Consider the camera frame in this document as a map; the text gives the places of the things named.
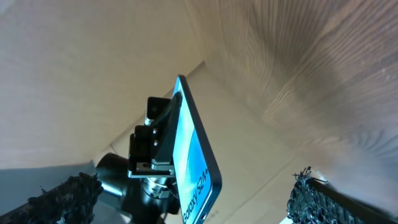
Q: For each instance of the Samsung Galaxy smartphone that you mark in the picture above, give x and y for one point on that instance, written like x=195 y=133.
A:
x=198 y=176

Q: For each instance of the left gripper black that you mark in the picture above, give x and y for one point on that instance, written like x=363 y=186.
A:
x=151 y=147

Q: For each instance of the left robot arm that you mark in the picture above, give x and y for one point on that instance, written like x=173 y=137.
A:
x=143 y=186

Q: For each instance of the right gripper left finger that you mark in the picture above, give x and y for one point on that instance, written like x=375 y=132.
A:
x=70 y=202

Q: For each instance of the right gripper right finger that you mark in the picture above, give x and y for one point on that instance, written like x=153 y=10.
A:
x=312 y=200

